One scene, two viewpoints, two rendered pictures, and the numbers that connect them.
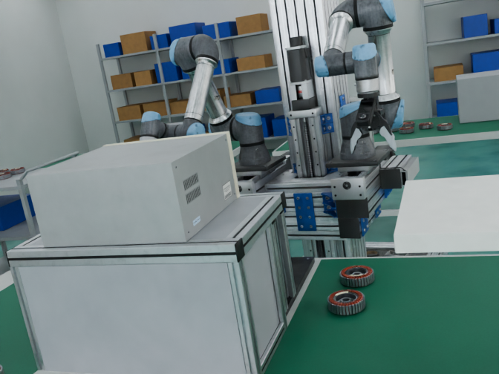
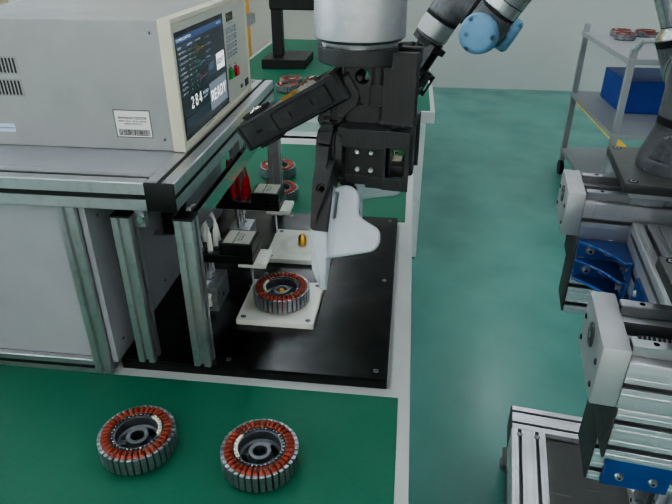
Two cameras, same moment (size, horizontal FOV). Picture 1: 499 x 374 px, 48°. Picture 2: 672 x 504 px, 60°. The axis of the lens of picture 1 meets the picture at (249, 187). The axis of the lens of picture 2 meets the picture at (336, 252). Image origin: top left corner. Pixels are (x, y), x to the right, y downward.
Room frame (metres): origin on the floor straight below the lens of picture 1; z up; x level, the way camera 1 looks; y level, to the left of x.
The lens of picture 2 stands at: (1.67, -0.92, 1.43)
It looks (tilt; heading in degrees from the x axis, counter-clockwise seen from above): 29 degrees down; 76
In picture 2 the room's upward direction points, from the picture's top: straight up
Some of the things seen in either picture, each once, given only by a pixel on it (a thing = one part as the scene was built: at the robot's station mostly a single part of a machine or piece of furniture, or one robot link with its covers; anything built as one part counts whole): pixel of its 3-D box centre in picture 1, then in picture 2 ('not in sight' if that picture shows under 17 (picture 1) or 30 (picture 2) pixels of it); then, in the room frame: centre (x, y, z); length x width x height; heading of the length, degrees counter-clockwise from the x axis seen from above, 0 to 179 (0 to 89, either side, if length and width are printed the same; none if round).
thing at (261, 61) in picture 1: (255, 61); not in sight; (8.34, -0.37, 1.37); 0.42 x 0.40 x 0.18; 70
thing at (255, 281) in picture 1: (261, 297); (19, 287); (1.36, 0.02, 0.91); 0.28 x 0.03 x 0.32; 159
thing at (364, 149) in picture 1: (356, 145); not in sight; (2.33, -0.48, 1.09); 0.15 x 0.15 x 0.10
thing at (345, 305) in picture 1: (346, 301); (138, 438); (1.54, -0.23, 0.77); 0.11 x 0.11 x 0.04
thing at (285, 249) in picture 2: not in sight; (302, 246); (1.89, 0.29, 0.78); 0.15 x 0.15 x 0.01; 69
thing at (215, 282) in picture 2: not in sight; (211, 289); (1.67, 0.12, 0.80); 0.07 x 0.05 x 0.06; 69
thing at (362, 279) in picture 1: (356, 275); (260, 453); (1.71, -0.31, 0.77); 0.11 x 0.11 x 0.04
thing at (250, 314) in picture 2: not in sight; (282, 302); (1.80, 0.07, 0.78); 0.15 x 0.15 x 0.01; 69
